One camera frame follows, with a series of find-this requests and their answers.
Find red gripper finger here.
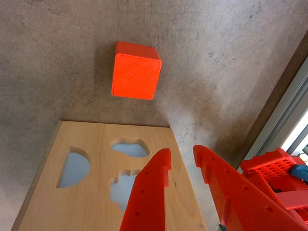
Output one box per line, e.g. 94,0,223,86
119,148,172,231
193,145,306,231

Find red cube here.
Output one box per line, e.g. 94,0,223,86
111,41,162,101

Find red robot base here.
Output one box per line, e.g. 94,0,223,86
239,148,308,223

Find wooden shape sorter box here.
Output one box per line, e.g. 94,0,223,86
11,120,207,231

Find aluminium rail profile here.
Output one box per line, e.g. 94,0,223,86
243,54,308,167

